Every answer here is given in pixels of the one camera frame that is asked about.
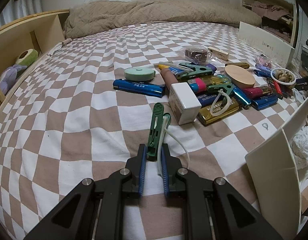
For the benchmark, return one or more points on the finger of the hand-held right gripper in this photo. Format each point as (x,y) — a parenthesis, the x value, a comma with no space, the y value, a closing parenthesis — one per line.
(304,83)

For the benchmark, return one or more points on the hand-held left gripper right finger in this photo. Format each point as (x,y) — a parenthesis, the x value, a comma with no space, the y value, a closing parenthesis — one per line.
(165,172)

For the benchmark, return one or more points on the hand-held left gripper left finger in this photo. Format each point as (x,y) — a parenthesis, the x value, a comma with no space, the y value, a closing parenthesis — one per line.
(142,170)

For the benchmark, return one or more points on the dark green clothespin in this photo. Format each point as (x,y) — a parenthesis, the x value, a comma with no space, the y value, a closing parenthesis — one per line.
(157,120)

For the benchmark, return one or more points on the white shallow box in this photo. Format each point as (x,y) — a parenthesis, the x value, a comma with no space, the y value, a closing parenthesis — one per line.
(269,180)

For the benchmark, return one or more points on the white window blind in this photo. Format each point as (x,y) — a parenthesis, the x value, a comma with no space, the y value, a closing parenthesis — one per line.
(305,25)

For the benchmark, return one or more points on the purple lighter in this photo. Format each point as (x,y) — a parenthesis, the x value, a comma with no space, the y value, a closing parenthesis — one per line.
(262,67)

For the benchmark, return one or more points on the pink beads bag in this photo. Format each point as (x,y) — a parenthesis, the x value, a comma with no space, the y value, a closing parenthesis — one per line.
(263,60)

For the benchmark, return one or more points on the white shoe box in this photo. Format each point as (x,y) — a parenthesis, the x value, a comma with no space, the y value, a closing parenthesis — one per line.
(266,45)

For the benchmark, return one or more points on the red gold lighter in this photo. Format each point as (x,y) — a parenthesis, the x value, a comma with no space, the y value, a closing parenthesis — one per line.
(256,91)

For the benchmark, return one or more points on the crumpled white tissue ball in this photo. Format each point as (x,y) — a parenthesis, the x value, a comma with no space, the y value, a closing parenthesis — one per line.
(304,145)

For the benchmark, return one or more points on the shiny blue lighter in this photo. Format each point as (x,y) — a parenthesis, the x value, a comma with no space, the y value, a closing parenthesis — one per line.
(241,98)

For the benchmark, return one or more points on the round wooden lid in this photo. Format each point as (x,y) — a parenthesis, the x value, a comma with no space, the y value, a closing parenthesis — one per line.
(239,76)

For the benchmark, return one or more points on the slim gold lighter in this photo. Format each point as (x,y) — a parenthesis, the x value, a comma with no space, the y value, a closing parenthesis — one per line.
(240,65)

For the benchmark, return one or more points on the pink clothes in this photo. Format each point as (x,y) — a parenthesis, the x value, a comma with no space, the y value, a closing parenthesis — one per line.
(269,7)

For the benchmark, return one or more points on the small white box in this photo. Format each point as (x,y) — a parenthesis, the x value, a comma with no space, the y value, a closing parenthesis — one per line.
(185,100)

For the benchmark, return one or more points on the wide gold lighter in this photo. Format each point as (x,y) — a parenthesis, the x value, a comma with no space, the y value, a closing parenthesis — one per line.
(219,113)

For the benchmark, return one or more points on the checkered bed sheet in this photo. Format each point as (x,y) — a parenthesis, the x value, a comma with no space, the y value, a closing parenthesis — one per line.
(68,130)

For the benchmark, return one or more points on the clear yellow lighter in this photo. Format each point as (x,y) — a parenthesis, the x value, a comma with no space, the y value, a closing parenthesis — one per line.
(217,80)

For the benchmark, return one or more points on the small cream box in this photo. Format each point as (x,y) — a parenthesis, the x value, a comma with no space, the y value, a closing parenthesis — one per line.
(218,53)

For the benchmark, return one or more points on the pink blue lighter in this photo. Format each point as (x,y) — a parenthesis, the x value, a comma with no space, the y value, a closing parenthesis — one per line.
(197,85)

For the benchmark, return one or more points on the brown wooden piece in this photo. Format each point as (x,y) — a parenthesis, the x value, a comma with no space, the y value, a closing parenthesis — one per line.
(170,77)

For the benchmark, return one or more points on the mint round case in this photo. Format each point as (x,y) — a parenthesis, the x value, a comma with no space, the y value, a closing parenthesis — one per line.
(138,74)

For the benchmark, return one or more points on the brown tape roll in bag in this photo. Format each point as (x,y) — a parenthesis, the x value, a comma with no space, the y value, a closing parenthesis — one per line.
(196,54)

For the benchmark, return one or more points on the beige duvet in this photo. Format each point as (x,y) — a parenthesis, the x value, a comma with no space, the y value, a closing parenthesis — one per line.
(156,15)

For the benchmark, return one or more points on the purple plush toy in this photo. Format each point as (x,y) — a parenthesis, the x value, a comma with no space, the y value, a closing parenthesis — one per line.
(11,77)

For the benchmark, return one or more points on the green tape roll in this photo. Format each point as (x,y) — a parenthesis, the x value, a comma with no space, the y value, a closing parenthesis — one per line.
(26,57)

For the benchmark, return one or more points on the wooden bedside shelf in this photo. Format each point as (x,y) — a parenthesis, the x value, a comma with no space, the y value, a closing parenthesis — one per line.
(18,37)

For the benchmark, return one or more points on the pale curtain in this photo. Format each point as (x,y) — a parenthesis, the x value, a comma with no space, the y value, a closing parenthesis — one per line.
(21,10)

